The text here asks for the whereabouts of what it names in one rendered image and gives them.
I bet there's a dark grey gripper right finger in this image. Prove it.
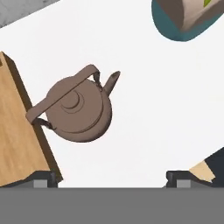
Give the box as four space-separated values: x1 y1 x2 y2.
162 170 217 189

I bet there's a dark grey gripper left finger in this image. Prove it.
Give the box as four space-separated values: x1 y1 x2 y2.
5 171 59 189

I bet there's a wooden tray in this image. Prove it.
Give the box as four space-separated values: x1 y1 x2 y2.
0 51 64 188

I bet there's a brown kettle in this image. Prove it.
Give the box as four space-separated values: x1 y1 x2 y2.
25 64 122 144

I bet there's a dark block with beige face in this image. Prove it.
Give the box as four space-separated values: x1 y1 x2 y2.
188 147 224 189

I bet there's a teal bowl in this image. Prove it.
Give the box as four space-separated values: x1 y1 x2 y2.
150 0 224 42

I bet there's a beige box with green mark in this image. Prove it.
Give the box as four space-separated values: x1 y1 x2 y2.
156 0 224 32

